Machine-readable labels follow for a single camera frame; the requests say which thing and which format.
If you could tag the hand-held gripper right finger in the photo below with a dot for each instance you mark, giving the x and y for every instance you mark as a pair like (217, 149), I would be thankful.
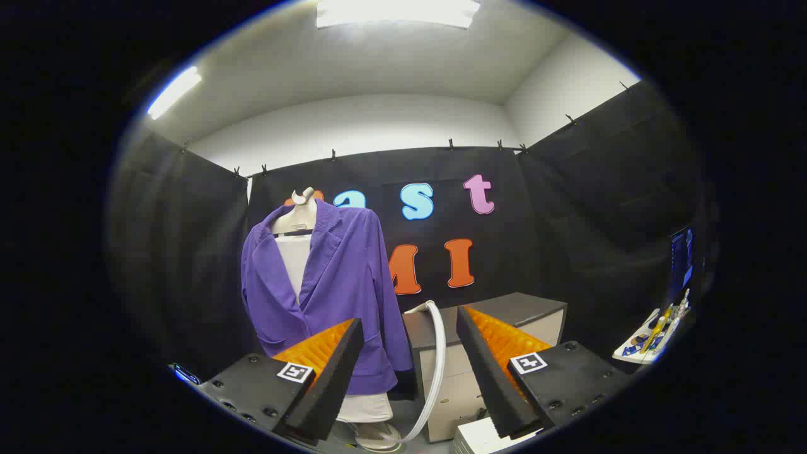
(488, 378)

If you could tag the narrow ceiling light panel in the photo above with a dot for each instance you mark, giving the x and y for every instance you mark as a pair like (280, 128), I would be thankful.
(174, 93)

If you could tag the blue-lit device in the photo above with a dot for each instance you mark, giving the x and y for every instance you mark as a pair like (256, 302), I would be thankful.
(186, 374)

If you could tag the white drawer cabinet grey top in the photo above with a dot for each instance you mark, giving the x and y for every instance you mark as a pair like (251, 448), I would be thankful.
(454, 391)

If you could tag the white tray with tools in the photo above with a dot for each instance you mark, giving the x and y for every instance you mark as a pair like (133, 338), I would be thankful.
(637, 350)

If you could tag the white garment steamer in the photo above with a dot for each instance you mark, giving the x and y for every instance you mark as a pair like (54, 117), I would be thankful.
(439, 353)

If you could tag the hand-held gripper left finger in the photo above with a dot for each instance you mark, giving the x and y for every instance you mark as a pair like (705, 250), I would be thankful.
(334, 378)

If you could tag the white mannequin torso stand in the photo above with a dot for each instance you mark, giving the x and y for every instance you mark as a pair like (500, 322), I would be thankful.
(294, 258)

